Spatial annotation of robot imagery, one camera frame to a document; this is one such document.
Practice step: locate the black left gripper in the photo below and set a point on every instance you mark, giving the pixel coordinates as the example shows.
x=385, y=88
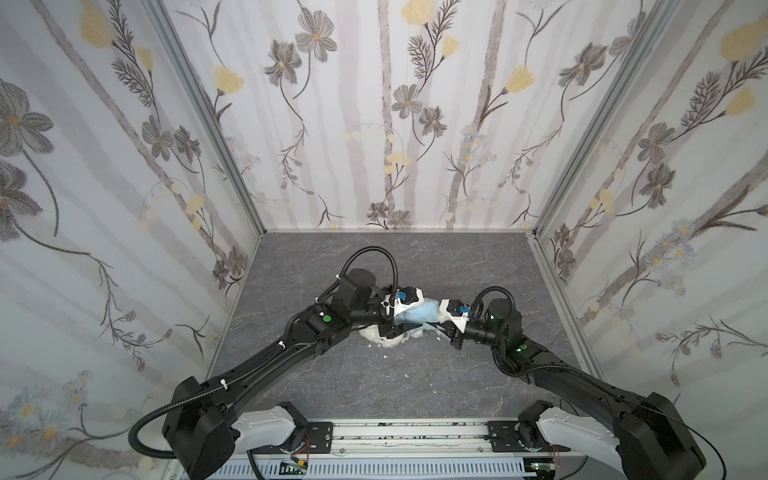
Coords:
x=389, y=320

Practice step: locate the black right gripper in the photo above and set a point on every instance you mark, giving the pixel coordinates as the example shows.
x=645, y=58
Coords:
x=454, y=330

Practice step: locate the light blue fleece hoodie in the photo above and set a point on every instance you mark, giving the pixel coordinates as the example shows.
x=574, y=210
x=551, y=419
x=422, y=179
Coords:
x=426, y=312

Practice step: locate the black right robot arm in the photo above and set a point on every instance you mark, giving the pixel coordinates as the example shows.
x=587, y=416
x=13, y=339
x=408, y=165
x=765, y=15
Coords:
x=644, y=437

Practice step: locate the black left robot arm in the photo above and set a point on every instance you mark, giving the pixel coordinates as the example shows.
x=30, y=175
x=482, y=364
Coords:
x=200, y=427

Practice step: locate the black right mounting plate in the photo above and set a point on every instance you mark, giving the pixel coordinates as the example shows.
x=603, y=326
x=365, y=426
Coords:
x=516, y=436

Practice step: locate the black mounting plate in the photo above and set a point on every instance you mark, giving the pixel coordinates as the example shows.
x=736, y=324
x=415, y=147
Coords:
x=315, y=438
x=516, y=436

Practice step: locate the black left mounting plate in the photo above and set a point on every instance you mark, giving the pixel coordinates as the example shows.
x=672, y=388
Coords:
x=315, y=438

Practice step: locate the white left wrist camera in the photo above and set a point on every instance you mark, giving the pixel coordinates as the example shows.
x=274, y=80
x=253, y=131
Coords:
x=405, y=299

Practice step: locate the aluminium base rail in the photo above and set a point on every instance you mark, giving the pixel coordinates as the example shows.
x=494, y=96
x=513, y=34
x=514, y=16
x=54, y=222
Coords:
x=277, y=428

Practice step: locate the white slotted cable duct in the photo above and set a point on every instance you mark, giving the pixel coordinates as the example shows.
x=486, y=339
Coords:
x=397, y=468

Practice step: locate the aluminium corner post left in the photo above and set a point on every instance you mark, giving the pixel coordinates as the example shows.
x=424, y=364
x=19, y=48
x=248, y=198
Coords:
x=203, y=107

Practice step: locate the aluminium corner post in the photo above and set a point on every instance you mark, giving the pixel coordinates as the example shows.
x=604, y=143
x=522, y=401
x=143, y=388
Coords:
x=203, y=107
x=638, y=53

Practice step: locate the aluminium corner post right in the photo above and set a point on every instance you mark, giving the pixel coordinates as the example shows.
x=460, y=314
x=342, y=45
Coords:
x=638, y=53

